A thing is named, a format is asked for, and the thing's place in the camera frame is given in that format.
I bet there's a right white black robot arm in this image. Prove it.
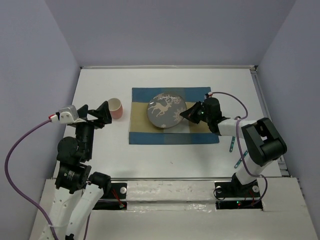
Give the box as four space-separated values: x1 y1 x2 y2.
179 97 287 198

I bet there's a pink ceramic mug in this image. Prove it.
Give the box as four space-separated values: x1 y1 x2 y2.
108 98 123 120

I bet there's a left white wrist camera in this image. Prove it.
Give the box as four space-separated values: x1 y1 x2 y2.
56 105 79 125

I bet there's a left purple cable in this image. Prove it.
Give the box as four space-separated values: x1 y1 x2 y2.
4 114 90 240

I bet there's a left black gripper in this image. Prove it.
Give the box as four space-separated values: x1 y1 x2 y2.
76 99 113 159

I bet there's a teal handled metal spoon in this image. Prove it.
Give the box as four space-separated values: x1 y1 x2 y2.
229 136 236 153

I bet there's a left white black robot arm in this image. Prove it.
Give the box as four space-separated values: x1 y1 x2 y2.
39 101 112 240

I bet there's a grey reindeer plate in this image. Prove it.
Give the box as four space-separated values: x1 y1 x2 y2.
146 92 187 129

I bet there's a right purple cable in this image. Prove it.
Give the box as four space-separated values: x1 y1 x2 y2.
204 91 268 207

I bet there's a teal handled metal fork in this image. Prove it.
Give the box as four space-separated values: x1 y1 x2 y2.
234 150 248 169

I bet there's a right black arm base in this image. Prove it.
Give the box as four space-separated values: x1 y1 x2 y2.
213 181 263 210

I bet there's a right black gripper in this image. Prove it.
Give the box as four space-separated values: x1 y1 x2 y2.
179 100 212 123

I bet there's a blue yellow checked placemat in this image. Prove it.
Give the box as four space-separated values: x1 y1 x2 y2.
129 86 220 145

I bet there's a purple cable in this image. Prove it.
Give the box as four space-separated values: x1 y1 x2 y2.
4 114 90 240
204 91 268 207

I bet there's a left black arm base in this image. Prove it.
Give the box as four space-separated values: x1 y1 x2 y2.
93 182 128 211

